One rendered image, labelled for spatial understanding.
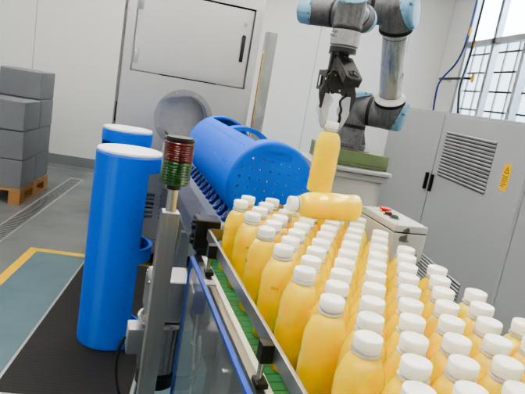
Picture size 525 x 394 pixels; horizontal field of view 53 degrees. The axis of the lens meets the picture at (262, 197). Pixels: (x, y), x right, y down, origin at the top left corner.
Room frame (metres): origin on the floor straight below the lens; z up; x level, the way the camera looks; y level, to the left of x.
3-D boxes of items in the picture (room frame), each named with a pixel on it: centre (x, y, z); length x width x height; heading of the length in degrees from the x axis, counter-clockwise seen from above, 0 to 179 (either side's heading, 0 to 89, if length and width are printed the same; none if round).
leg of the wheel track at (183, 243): (2.54, 0.35, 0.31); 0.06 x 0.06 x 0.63; 18
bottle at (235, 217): (1.34, 0.05, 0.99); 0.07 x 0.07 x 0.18
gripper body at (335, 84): (1.44, -0.14, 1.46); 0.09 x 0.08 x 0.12; 18
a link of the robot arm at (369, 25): (1.53, -0.17, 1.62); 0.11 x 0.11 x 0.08; 66
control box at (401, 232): (1.45, -0.38, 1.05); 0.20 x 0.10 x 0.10; 18
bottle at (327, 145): (1.41, -0.15, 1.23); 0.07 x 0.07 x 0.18
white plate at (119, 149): (2.24, 0.60, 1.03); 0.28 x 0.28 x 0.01
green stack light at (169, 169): (1.09, 0.19, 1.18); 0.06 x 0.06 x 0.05
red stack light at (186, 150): (1.09, 0.19, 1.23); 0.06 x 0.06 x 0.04
